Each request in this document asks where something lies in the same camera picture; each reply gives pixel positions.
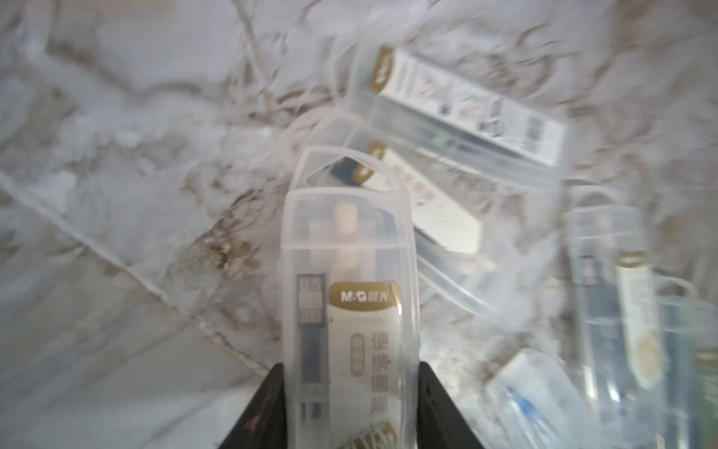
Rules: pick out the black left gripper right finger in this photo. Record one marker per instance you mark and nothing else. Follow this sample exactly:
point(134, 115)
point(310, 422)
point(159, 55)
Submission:
point(440, 424)

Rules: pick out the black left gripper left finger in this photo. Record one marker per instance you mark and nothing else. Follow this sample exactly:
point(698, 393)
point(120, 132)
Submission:
point(263, 423)

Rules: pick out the white label compass case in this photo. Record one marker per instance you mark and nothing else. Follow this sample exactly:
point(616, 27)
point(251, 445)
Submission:
point(350, 307)
point(461, 254)

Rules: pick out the blue compass case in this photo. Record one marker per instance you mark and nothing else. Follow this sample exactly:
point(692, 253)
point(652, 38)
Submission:
point(538, 405)

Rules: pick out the green label compass case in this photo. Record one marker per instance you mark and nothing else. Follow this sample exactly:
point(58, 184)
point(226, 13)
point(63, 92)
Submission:
point(621, 359)

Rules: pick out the olive label compass case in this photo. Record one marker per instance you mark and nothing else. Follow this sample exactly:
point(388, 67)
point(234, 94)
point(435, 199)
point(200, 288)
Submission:
point(689, 327)

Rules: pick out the barcode label compass case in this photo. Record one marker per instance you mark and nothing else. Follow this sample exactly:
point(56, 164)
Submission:
point(450, 118)

